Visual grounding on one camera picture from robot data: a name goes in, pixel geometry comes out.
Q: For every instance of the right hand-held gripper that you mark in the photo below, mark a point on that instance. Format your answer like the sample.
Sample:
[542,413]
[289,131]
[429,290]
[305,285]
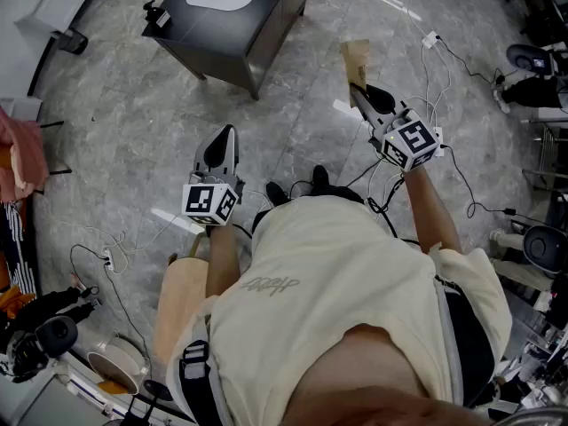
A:
[412,142]

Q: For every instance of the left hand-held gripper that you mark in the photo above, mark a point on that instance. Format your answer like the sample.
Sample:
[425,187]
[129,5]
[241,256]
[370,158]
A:
[208,202]

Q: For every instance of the brown paper piece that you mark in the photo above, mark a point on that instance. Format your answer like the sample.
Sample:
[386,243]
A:
[355,60]

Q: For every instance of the person's left forearm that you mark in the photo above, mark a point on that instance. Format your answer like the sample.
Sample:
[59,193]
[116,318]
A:
[222,260]

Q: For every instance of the person's right forearm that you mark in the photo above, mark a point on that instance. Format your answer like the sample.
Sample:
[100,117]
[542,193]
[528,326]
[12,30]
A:
[428,211]

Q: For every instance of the white power adapter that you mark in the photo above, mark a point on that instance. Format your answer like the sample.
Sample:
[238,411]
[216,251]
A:
[439,133]

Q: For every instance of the person's left black shoe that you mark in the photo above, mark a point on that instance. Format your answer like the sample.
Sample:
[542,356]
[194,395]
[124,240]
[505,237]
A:
[277,193]

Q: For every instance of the person's black shoe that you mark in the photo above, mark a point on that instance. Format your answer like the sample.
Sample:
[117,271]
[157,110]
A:
[277,193]
[320,175]

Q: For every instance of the white power strip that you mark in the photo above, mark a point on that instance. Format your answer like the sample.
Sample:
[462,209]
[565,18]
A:
[109,260]
[430,41]

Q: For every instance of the person's right black shoe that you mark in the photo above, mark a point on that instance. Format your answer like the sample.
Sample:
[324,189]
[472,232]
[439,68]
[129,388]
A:
[320,175]

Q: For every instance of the person's black trousers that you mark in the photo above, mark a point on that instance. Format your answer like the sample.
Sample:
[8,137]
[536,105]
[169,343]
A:
[333,191]

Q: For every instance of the black vanity cabinet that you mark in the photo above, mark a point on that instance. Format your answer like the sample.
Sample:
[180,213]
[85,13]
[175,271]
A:
[248,29]

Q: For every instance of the small black white device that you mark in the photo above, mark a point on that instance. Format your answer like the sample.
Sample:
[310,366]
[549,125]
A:
[156,15]

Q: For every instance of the wooden stool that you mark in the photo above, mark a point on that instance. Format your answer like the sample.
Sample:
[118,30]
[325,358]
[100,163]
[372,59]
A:
[177,304]

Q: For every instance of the metal rack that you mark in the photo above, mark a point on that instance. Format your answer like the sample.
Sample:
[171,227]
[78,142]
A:
[548,149]

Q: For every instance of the person's cream t-shirt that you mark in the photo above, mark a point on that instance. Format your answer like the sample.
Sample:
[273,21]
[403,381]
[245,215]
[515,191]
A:
[333,282]

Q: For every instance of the black mesh trash bin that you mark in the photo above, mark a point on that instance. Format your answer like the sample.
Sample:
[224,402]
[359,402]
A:
[73,41]

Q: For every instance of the pink chair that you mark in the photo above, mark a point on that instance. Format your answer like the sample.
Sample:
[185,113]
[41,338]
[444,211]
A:
[22,153]

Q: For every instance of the black round device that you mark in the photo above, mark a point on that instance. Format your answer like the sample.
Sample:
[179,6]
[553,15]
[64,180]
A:
[543,249]

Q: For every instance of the white vanity cabinet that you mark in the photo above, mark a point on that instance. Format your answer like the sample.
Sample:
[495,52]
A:
[57,2]

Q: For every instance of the black white striped sofa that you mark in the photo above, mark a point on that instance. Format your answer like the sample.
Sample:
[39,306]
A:
[15,246]

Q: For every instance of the round white coffee table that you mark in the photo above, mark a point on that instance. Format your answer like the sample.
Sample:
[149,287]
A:
[115,364]

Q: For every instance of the black device pile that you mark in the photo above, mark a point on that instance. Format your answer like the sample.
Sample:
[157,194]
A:
[55,335]

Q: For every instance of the orange cushion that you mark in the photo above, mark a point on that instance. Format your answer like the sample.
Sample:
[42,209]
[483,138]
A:
[15,302]

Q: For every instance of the person's face and neck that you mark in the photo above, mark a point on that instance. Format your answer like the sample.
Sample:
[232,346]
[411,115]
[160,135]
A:
[377,371]

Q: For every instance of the white pedestal stand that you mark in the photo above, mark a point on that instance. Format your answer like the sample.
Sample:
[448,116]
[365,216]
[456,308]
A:
[510,240]

